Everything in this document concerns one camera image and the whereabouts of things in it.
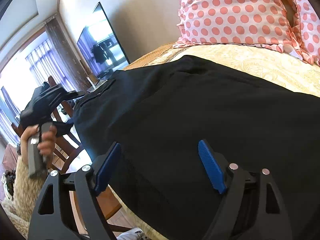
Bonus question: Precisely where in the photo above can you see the black pants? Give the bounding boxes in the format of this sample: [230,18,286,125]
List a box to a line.
[73,55,320,240]

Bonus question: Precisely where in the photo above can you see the person left hand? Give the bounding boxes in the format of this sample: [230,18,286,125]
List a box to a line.
[19,124,58,167]

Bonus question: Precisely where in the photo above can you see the beige fuzzy sleeve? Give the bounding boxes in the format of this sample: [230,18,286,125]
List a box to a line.
[1,158,48,239]

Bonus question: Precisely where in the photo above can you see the purple window curtain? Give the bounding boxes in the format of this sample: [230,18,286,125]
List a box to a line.
[1,16,89,124]

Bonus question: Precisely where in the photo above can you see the wooden chair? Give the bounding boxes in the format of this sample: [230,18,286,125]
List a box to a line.
[11,75,123,233]

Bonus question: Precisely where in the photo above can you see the white shoe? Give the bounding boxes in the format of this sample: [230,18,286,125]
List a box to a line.
[117,228,150,240]

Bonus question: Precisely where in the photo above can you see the black television screen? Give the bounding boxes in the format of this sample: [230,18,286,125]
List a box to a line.
[77,3,130,80]

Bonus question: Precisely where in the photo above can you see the yellow patterned bed cover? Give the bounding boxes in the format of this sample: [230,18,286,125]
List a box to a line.
[67,42,320,240]

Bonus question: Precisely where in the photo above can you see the large pink polka-dot pillow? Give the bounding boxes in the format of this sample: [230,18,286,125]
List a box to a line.
[175,0,302,55]

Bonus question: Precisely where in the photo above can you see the small pink polka-dot pillow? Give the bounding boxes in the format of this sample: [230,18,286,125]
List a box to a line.
[287,0,319,65]

